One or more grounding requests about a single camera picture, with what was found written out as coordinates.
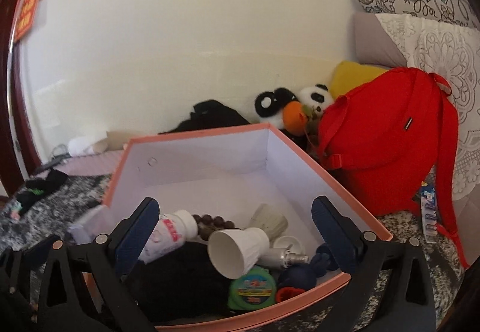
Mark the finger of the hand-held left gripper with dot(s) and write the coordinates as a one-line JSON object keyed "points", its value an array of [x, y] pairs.
{"points": [[15, 298]]}

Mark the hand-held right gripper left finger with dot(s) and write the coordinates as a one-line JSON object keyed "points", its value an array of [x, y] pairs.
{"points": [[138, 227]]}

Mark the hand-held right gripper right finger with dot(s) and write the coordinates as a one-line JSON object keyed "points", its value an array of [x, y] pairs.
{"points": [[333, 230]]}

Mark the white pill bottle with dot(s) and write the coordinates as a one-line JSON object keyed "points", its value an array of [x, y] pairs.
{"points": [[168, 234]]}

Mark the white round cap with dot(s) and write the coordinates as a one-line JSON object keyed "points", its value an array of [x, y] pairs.
{"points": [[288, 242]]}

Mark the blue plush toy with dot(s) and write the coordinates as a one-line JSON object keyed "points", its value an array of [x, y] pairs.
{"points": [[300, 274]]}

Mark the silver spray bottle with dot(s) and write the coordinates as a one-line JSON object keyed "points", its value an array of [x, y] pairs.
{"points": [[279, 257]]}

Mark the white ribbed cup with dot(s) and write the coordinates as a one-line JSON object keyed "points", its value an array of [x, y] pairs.
{"points": [[268, 221]]}

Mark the black knit glove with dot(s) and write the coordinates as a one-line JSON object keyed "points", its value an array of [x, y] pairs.
{"points": [[180, 279]]}

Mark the red plastic cap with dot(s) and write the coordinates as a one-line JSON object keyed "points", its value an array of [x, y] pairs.
{"points": [[287, 294]]}

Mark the pink storage box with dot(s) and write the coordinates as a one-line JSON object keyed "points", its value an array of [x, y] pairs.
{"points": [[210, 167]]}

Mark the mauve bed sheet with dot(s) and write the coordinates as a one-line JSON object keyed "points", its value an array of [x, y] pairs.
{"points": [[90, 165]]}

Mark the small pink green packet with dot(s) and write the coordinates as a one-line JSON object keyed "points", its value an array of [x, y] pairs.
{"points": [[15, 212]]}

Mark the beige cardboard box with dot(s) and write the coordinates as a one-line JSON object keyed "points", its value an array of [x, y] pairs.
{"points": [[112, 139]]}

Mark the red backpack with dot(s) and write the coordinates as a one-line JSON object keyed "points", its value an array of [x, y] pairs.
{"points": [[375, 144]]}

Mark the battery blister pack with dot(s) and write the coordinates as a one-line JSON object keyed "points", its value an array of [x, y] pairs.
{"points": [[429, 212]]}

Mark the white tissue roll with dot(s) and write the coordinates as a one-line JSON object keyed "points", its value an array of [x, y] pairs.
{"points": [[80, 144]]}

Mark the black green glove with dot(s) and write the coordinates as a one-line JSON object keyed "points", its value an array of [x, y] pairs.
{"points": [[48, 180]]}

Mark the orange plush fruit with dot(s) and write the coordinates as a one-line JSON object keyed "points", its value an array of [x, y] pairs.
{"points": [[294, 116]]}

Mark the black crumpled cloth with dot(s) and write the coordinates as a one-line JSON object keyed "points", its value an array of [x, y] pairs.
{"points": [[213, 116]]}

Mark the panda plush toy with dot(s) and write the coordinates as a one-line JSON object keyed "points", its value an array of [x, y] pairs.
{"points": [[317, 96]]}

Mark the yellow pillow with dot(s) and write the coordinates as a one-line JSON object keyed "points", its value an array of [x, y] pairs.
{"points": [[352, 75]]}

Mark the dark red wooden door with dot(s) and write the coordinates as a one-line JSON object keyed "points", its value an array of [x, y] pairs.
{"points": [[13, 110]]}

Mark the grey pillow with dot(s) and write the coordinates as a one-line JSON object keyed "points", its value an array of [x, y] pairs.
{"points": [[375, 39]]}

